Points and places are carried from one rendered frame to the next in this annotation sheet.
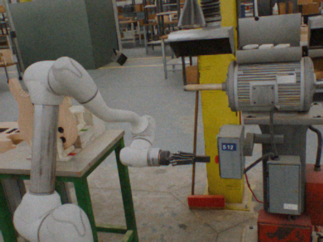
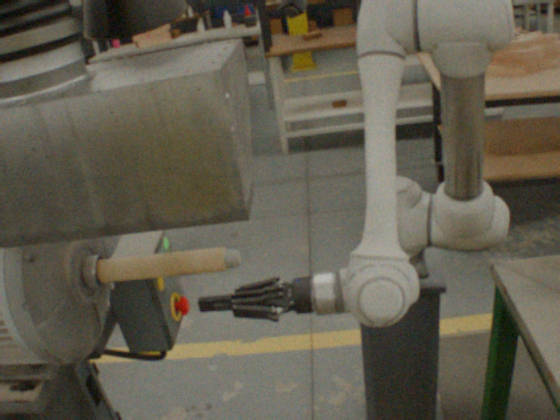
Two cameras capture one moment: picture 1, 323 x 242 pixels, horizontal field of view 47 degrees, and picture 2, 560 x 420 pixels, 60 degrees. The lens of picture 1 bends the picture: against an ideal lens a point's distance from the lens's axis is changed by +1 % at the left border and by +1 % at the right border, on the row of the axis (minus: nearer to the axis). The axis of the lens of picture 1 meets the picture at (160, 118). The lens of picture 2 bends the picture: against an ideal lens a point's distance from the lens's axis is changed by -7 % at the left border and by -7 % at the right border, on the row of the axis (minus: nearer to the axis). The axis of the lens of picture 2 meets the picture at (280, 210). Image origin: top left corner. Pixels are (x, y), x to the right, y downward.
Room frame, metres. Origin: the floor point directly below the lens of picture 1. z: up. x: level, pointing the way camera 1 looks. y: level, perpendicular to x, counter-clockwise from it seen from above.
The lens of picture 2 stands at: (2.44, -0.20, 1.61)
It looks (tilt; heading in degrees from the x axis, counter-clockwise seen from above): 27 degrees down; 167
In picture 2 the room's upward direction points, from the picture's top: 10 degrees counter-clockwise
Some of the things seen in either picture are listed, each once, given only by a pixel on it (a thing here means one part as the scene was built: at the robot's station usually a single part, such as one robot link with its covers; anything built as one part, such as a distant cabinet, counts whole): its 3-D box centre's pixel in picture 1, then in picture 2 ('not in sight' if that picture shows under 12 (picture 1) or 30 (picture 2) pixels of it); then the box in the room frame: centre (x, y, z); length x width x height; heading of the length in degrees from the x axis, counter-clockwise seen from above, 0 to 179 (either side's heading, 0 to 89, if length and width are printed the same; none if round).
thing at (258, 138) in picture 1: (269, 138); not in sight; (1.61, -0.50, 1.02); 0.13 x 0.04 x 0.04; 71
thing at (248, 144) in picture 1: (249, 144); (104, 319); (1.57, -0.40, 1.02); 0.19 x 0.04 x 0.04; 161
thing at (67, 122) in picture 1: (45, 115); not in sight; (1.92, 0.62, 1.17); 0.35 x 0.04 x 0.40; 70
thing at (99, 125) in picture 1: (79, 121); not in sight; (2.21, 0.51, 1.02); 0.27 x 0.15 x 0.17; 71
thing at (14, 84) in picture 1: (17, 87); not in sight; (1.96, 0.74, 1.33); 0.07 x 0.04 x 0.10; 70
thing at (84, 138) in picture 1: (67, 137); not in sight; (2.07, 0.56, 0.98); 0.27 x 0.16 x 0.09; 71
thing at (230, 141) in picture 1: (248, 154); (118, 312); (1.52, -0.38, 0.99); 0.24 x 0.21 x 0.26; 71
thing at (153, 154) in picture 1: (156, 157); (326, 292); (1.64, 0.05, 0.97); 0.09 x 0.06 x 0.09; 161
